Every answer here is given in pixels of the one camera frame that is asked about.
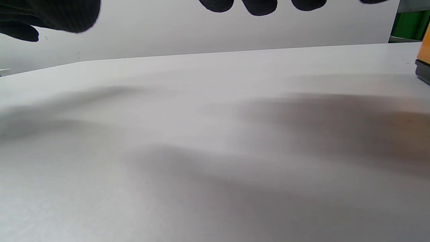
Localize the black tissue box base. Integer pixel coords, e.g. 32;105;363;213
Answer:
415;59;430;85

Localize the person's right hand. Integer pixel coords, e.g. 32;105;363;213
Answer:
0;0;390;43

